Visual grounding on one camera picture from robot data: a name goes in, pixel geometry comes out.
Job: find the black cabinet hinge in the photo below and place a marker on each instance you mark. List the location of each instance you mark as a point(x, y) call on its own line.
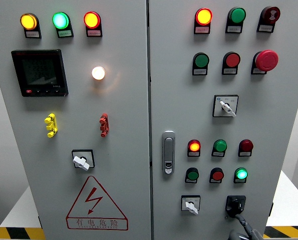
point(40, 222)
point(271, 209)

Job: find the black and yellow striped tape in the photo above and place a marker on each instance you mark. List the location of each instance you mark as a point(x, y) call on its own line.
point(286, 232)
point(19, 233)

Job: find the small label plate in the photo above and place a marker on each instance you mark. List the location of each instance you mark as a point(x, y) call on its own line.
point(202, 30)
point(217, 154)
point(94, 32)
point(32, 34)
point(239, 182)
point(258, 71)
point(229, 71)
point(200, 72)
point(244, 154)
point(233, 29)
point(64, 33)
point(190, 181)
point(265, 28)
point(193, 154)
point(214, 181)

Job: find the small green lamp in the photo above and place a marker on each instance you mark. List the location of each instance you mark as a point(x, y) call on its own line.
point(220, 146)
point(241, 174)

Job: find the small red push button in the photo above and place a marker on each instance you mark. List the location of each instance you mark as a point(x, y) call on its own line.
point(217, 175)

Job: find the small green push button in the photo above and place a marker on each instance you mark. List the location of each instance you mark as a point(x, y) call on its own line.
point(192, 175)

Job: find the small red lamp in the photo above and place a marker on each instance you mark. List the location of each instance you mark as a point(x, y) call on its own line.
point(246, 146)
point(194, 146)

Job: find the pale grey door with lock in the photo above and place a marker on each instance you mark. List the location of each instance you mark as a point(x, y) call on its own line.
point(261, 125)

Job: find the silver door lock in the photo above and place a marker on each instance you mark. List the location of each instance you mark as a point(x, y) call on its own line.
point(168, 152)

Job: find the red warning triangle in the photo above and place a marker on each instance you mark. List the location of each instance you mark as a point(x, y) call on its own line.
point(96, 222)

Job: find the pale grey cabinet door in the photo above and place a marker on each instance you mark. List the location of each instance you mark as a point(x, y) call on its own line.
point(123, 112)

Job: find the large red stop button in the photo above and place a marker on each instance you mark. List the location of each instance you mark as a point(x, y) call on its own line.
point(267, 60)

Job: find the large red push button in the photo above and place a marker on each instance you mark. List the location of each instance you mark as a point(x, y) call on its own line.
point(232, 60)

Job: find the large green push button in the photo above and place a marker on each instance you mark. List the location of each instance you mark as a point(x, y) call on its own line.
point(201, 60)

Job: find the large dark green lamp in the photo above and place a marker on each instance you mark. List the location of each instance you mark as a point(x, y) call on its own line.
point(237, 15)

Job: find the white lamp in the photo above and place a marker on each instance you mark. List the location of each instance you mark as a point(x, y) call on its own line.
point(98, 73)

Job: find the dark red buzzer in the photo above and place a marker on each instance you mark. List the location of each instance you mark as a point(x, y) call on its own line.
point(271, 14)

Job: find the large red lamp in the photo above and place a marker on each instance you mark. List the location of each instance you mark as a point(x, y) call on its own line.
point(91, 20)
point(203, 16)

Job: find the black display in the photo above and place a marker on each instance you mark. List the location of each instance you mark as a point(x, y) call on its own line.
point(39, 72)

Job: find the large lit green lamp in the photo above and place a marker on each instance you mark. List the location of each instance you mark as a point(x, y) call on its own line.
point(60, 20)

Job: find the large yellow lamp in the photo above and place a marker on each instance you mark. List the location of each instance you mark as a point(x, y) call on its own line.
point(28, 22)

